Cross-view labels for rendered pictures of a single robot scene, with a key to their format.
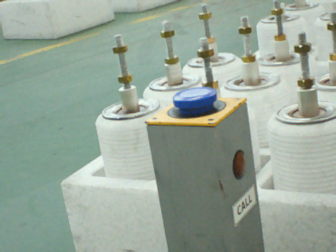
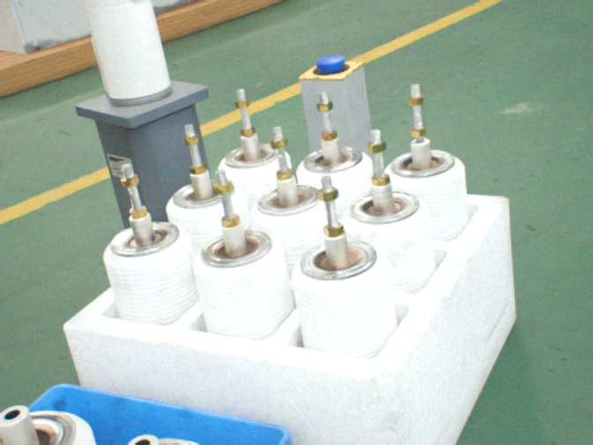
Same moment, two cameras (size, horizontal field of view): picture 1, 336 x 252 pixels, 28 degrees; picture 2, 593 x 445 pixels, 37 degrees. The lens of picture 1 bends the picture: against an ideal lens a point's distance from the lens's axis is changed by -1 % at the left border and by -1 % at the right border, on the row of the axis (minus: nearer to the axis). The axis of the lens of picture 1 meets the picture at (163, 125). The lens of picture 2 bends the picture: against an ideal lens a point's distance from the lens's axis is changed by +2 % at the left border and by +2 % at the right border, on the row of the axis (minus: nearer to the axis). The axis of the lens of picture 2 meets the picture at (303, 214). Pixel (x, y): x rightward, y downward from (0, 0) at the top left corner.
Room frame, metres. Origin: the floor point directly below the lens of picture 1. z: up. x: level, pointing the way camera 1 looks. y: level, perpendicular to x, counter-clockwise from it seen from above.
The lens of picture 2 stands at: (1.78, -0.14, 0.65)
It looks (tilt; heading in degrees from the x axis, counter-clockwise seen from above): 25 degrees down; 178
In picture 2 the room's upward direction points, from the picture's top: 10 degrees counter-clockwise
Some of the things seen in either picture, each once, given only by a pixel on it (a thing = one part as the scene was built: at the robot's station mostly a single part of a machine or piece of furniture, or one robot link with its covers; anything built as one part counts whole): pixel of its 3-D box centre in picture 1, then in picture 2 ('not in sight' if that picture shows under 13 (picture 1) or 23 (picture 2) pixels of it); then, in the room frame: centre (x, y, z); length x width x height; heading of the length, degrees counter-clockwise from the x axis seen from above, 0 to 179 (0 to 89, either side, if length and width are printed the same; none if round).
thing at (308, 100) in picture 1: (308, 102); (251, 147); (0.71, -0.16, 0.26); 0.02 x 0.02 x 0.03
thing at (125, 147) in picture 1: (142, 175); (429, 232); (0.84, 0.04, 0.16); 0.10 x 0.10 x 0.18
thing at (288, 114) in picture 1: (309, 113); (252, 156); (0.71, -0.16, 0.25); 0.08 x 0.08 x 0.01
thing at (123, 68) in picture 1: (123, 64); (417, 116); (0.84, 0.04, 0.31); 0.01 x 0.01 x 0.08; 18
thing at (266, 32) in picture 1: (285, 64); not in sight; (1.30, -0.26, 0.16); 0.10 x 0.10 x 0.18
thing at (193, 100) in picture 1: (195, 103); (330, 65); (0.59, -0.03, 0.32); 0.04 x 0.04 x 0.02
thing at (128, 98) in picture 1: (129, 100); (421, 154); (0.84, 0.04, 0.26); 0.02 x 0.02 x 0.03
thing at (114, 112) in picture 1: (130, 109); (422, 164); (0.84, 0.04, 0.25); 0.08 x 0.08 x 0.01
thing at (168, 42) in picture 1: (169, 48); (379, 164); (0.94, -0.03, 0.30); 0.01 x 0.01 x 0.08; 82
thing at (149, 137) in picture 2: not in sight; (164, 187); (0.51, -0.31, 0.15); 0.15 x 0.15 x 0.30; 39
